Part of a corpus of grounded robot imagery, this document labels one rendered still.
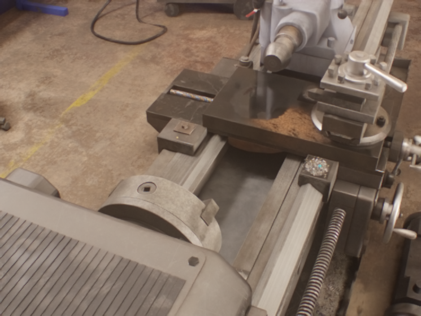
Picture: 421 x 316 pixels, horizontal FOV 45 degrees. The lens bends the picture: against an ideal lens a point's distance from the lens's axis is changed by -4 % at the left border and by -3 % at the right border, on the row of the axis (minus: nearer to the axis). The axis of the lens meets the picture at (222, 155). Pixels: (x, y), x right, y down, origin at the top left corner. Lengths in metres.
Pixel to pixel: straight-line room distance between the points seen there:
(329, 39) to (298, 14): 0.21
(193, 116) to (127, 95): 1.76
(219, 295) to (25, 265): 0.27
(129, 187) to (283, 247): 0.51
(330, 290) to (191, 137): 0.71
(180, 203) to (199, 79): 1.00
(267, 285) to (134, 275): 0.63
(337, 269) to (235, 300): 1.21
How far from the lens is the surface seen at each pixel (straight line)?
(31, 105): 3.54
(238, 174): 1.74
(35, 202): 0.83
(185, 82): 1.91
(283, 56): 1.59
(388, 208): 1.71
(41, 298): 0.71
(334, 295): 1.84
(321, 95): 1.48
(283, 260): 1.34
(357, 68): 1.46
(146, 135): 3.09
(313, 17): 1.79
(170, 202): 0.97
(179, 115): 1.74
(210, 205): 1.01
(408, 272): 2.25
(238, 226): 1.58
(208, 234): 1.00
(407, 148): 1.68
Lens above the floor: 1.90
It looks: 41 degrees down
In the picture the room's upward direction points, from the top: straight up
